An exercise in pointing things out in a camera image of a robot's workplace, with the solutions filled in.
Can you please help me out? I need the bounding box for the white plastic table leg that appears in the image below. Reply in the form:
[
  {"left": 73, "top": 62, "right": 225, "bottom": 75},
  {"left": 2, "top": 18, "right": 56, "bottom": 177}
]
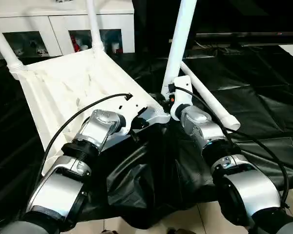
[
  {"left": 160, "top": 0, "right": 199, "bottom": 98},
  {"left": 0, "top": 16, "right": 24, "bottom": 74},
  {"left": 86, "top": 0, "right": 105, "bottom": 54},
  {"left": 180, "top": 60, "right": 242, "bottom": 132}
]

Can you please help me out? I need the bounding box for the white plastic table top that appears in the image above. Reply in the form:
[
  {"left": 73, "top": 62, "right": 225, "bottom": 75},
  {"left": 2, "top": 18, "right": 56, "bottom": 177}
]
[{"left": 10, "top": 47, "right": 172, "bottom": 178}]

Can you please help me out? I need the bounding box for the black mat cloth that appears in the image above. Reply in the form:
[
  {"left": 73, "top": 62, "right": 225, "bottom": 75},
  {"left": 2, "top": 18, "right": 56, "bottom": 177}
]
[{"left": 0, "top": 45, "right": 293, "bottom": 231}]

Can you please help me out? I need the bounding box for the red bottle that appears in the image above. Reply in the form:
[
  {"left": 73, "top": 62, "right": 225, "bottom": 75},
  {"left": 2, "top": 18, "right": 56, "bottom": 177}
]
[{"left": 71, "top": 35, "right": 81, "bottom": 52}]

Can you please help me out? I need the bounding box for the black backdrop cloth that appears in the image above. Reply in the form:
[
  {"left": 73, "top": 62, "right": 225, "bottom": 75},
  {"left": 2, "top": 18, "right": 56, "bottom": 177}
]
[{"left": 133, "top": 0, "right": 293, "bottom": 59}]

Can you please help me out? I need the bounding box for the white glass-door cabinet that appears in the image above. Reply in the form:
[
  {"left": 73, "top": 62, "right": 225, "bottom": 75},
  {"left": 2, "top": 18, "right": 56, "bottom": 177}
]
[{"left": 0, "top": 0, "right": 135, "bottom": 61}]

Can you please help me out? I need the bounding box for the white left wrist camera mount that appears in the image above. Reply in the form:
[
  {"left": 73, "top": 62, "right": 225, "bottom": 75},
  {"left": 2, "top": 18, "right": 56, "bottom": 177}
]
[{"left": 111, "top": 93, "right": 156, "bottom": 135}]

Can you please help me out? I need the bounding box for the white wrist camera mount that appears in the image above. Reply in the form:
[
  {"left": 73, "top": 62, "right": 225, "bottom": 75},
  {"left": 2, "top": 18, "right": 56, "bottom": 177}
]
[
  {"left": 111, "top": 93, "right": 156, "bottom": 135},
  {"left": 169, "top": 75, "right": 194, "bottom": 122}
]

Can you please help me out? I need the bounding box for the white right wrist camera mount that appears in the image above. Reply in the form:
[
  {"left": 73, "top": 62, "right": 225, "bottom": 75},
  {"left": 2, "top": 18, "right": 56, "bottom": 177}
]
[{"left": 169, "top": 75, "right": 194, "bottom": 122}]

